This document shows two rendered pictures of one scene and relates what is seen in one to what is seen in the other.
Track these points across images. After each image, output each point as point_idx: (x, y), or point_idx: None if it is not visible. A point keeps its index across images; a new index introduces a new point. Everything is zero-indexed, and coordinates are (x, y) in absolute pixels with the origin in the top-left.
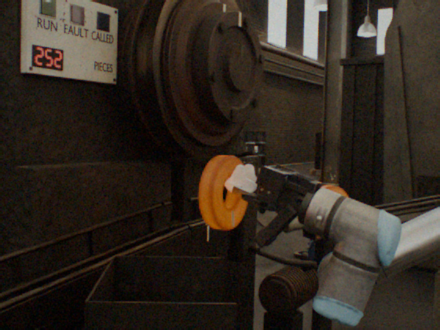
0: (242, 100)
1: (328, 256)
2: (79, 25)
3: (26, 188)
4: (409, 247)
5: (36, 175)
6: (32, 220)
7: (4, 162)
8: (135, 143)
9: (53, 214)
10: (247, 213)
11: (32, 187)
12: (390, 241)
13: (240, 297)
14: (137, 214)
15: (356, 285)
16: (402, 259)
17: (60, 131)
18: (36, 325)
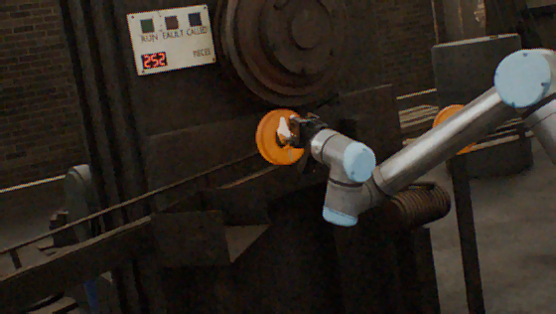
0: (319, 54)
1: None
2: (175, 29)
3: (153, 151)
4: (401, 166)
5: (156, 142)
6: (159, 171)
7: (141, 134)
8: (246, 100)
9: (175, 166)
10: (362, 143)
11: (155, 150)
12: (349, 165)
13: None
14: (248, 157)
15: (338, 197)
16: (398, 175)
17: (176, 106)
18: None
